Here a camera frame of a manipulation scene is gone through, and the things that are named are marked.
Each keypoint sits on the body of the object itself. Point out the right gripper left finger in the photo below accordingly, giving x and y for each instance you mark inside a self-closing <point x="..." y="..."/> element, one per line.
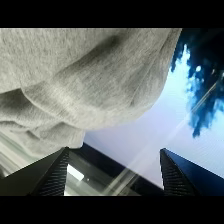
<point x="43" y="176"/>

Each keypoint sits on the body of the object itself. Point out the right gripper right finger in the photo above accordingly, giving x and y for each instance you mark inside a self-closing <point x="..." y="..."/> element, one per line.
<point x="190" y="176"/>

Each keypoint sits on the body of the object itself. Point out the grey shirt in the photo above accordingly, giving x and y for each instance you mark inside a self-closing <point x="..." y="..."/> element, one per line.
<point x="83" y="83"/>

